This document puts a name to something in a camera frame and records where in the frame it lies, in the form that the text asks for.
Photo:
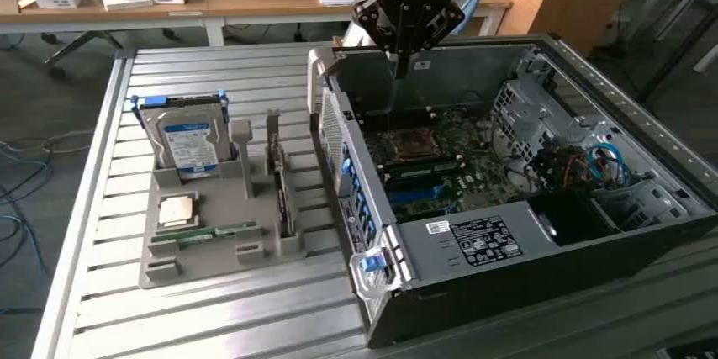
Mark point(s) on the black open PC case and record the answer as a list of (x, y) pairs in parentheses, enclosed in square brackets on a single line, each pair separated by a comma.
[(505, 291)]

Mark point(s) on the installed RAM stick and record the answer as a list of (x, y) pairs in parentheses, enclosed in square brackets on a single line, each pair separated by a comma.
[(421, 169)]

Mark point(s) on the green graphics card black shroud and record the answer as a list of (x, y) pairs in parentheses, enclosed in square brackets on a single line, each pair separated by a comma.
[(283, 199)]

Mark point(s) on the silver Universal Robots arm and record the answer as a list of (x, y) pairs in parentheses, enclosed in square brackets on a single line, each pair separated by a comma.
[(473, 1)]

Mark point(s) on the green motherboard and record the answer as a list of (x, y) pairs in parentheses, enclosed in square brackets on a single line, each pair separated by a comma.
[(477, 174)]

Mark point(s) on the hard disk in blue caddy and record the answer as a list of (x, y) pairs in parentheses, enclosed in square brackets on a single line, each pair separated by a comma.
[(185, 140)]

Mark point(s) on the metal disk bay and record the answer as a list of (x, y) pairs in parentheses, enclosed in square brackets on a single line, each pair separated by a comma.
[(650, 203)]

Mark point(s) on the wooden cabinet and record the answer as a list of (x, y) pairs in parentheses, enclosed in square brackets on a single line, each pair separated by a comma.
[(589, 6)]

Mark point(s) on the green RAM stick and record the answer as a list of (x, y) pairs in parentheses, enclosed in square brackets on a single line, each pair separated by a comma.
[(225, 231)]

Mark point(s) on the grey parts rack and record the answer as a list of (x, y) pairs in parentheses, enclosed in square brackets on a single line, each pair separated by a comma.
[(225, 216)]

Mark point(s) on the perforated metal drive cage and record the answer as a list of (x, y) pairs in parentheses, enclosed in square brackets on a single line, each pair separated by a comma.
[(522, 123)]

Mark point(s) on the blue case latch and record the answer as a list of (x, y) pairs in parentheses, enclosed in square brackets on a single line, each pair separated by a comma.
[(373, 263)]

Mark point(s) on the grey power supply unit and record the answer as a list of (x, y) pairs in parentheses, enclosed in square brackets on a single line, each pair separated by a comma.
[(426, 249)]

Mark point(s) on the CPU chip with metal lid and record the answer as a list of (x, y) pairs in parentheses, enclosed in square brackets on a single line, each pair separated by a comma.
[(177, 209)]

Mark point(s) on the metal CPU socket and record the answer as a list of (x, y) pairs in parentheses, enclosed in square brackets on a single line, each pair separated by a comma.
[(415, 142)]

